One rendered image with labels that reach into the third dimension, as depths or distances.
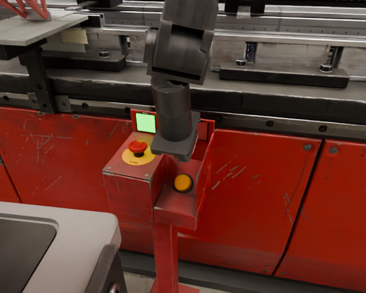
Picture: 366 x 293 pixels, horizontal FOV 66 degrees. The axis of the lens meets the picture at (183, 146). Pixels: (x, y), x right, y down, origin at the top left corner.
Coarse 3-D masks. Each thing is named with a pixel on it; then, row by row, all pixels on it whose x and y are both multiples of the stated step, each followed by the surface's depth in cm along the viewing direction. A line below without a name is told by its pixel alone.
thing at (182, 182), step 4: (180, 176) 63; (184, 176) 62; (176, 180) 62; (180, 180) 62; (184, 180) 62; (188, 180) 62; (176, 184) 62; (180, 184) 62; (184, 184) 62; (188, 184) 62; (176, 188) 62; (180, 188) 62; (184, 188) 62; (188, 188) 62
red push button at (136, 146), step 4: (136, 140) 61; (140, 140) 61; (132, 144) 59; (136, 144) 59; (140, 144) 59; (144, 144) 60; (128, 148) 60; (132, 148) 59; (136, 148) 58; (140, 148) 59; (144, 148) 59; (136, 152) 59; (140, 152) 59; (136, 156) 60; (140, 156) 60
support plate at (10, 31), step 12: (0, 24) 66; (12, 24) 66; (24, 24) 66; (36, 24) 66; (48, 24) 66; (60, 24) 66; (72, 24) 69; (0, 36) 57; (12, 36) 57; (24, 36) 57; (36, 36) 58
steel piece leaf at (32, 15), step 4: (28, 12) 69; (32, 12) 69; (36, 12) 69; (48, 12) 68; (52, 12) 78; (20, 16) 70; (28, 16) 70; (32, 16) 70; (36, 16) 69; (40, 16) 69; (48, 16) 69; (52, 16) 73; (56, 16) 73; (60, 16) 73; (40, 20) 70; (44, 20) 70; (48, 20) 69; (52, 20) 69
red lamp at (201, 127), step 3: (198, 123) 62; (201, 123) 62; (204, 123) 62; (198, 126) 63; (201, 126) 63; (204, 126) 62; (198, 129) 63; (201, 129) 63; (204, 129) 63; (198, 132) 64; (201, 132) 64; (204, 132) 63; (198, 135) 64; (201, 135) 64; (204, 135) 64; (198, 138) 65; (201, 138) 64; (204, 138) 64
